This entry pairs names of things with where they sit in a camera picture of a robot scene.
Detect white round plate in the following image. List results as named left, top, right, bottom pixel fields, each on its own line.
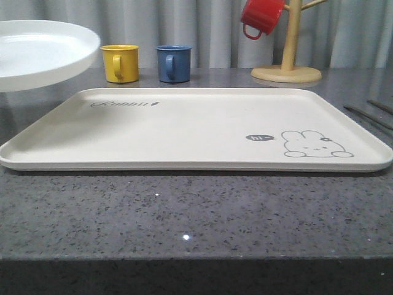
left=1, top=20, right=101, bottom=92

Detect cream rabbit print tray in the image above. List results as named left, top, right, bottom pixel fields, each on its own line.
left=1, top=88, right=392, bottom=172

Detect blue enamel mug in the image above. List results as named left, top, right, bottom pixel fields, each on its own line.
left=156, top=45, right=192, bottom=83

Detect yellow enamel mug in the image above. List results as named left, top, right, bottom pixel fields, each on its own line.
left=100, top=44, right=139, bottom=84

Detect wooden mug tree stand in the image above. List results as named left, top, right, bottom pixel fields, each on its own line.
left=251, top=0, right=326, bottom=83

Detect red enamel mug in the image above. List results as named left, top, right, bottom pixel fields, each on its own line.
left=241, top=0, right=285, bottom=40

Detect grey curtain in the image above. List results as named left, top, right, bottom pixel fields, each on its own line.
left=1, top=1, right=392, bottom=69

